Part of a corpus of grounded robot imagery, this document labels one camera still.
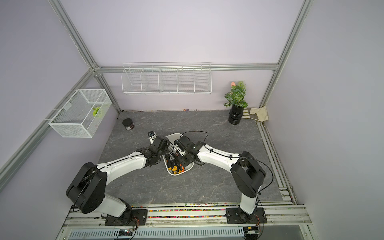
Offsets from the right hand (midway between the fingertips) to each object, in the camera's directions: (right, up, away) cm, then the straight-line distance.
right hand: (183, 158), depth 87 cm
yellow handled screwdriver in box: (-5, -5, -3) cm, 7 cm away
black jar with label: (-43, +21, +21) cm, 52 cm away
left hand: (-13, +7, +3) cm, 15 cm away
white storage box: (-7, -4, -1) cm, 8 cm away
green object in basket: (-48, +28, -6) cm, 55 cm away
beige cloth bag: (+58, +28, +33) cm, 72 cm away
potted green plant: (+32, +37, +4) cm, 50 cm away
